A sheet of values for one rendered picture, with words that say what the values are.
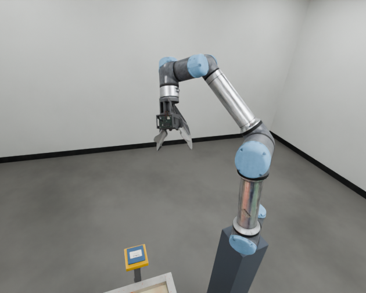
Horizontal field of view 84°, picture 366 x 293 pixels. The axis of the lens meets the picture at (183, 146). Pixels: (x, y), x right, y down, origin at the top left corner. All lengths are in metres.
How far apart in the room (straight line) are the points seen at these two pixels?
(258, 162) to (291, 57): 4.58
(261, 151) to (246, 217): 0.32
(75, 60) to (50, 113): 0.97
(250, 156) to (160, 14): 3.28
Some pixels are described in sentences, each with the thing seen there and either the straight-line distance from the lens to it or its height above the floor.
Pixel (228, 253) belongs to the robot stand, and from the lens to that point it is 1.31.
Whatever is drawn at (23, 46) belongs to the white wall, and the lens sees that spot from 3.84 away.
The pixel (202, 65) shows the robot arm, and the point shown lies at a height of 2.06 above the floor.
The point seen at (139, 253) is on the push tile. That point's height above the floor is 0.97.
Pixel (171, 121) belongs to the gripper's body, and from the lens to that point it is 0.74.
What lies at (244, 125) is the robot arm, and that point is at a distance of 0.86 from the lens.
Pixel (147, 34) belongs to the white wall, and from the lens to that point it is 3.73.
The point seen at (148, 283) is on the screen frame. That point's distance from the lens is 1.31.
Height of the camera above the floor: 2.16
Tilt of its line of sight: 30 degrees down
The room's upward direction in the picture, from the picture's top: 4 degrees clockwise
